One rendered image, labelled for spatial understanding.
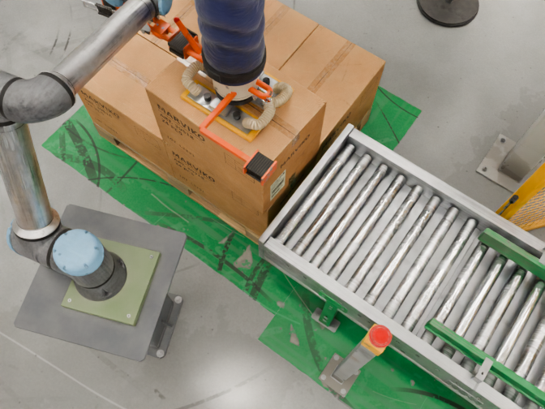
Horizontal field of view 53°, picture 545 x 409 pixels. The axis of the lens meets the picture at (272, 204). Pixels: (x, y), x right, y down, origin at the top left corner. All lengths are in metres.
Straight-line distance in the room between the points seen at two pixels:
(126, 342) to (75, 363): 0.86
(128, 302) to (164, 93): 0.81
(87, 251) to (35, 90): 0.59
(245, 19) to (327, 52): 1.17
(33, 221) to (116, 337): 0.51
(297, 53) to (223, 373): 1.61
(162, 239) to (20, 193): 0.59
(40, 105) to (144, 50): 1.41
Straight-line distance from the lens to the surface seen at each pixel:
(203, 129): 1.94
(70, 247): 1.91
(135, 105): 2.71
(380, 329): 1.76
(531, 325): 2.53
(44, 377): 2.95
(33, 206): 1.87
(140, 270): 2.10
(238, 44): 1.79
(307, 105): 2.16
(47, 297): 2.20
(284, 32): 2.91
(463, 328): 2.36
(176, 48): 2.15
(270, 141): 2.07
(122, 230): 2.20
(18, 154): 1.73
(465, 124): 3.43
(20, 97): 1.55
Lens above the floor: 2.74
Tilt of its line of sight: 66 degrees down
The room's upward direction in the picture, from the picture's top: 1 degrees clockwise
